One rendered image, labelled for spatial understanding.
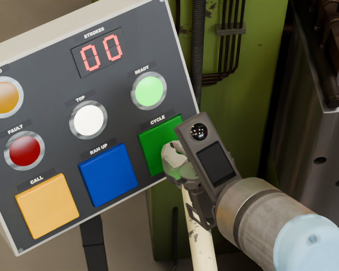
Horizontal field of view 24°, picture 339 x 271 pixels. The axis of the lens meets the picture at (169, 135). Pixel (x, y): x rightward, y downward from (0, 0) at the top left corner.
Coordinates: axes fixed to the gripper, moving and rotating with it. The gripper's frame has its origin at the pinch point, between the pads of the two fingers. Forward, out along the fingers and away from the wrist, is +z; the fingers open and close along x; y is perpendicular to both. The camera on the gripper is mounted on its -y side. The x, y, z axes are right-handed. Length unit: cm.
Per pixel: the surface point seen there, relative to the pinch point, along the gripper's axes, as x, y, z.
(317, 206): 33, 39, 18
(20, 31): 18, 25, 161
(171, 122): 1.8, -2.5, 1.3
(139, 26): 1.5, -18.4, 1.6
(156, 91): 1.0, -8.1, 1.2
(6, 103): -19.8, -16.2, 1.2
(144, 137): -3.0, -2.1, 1.3
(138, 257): 9, 73, 78
